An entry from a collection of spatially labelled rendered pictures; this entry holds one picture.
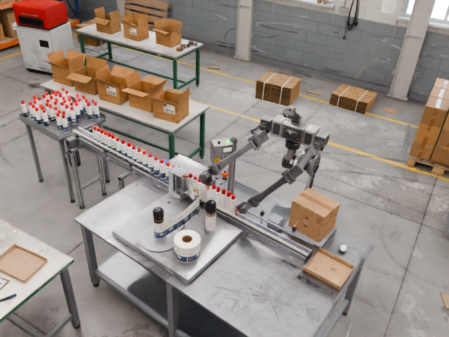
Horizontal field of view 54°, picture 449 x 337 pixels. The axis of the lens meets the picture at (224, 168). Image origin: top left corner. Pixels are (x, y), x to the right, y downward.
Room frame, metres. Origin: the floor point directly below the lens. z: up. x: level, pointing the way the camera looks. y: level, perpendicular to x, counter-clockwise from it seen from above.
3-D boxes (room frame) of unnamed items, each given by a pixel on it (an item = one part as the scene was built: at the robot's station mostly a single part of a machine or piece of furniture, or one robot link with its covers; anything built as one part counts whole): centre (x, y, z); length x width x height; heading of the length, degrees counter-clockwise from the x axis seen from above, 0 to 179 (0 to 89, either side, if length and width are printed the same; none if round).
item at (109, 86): (5.11, 1.44, 0.97); 0.45 x 0.38 x 0.37; 154
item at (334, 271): (2.31, -0.82, 0.85); 0.30 x 0.26 x 0.04; 55
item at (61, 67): (5.57, 2.19, 0.97); 0.45 x 0.40 x 0.37; 153
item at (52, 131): (4.34, 1.85, 0.46); 0.73 x 0.62 x 0.93; 55
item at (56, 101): (4.42, 1.94, 0.98); 0.57 x 0.46 x 0.21; 145
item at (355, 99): (6.96, -2.15, 0.11); 0.65 x 0.54 x 0.22; 58
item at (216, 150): (3.02, 0.03, 1.38); 0.17 x 0.10 x 0.19; 110
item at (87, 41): (9.50, 2.96, 0.19); 0.64 x 0.54 x 0.37; 154
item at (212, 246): (2.60, 0.35, 0.86); 0.80 x 0.67 x 0.05; 55
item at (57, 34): (7.76, 3.35, 0.61); 0.70 x 0.60 x 1.22; 73
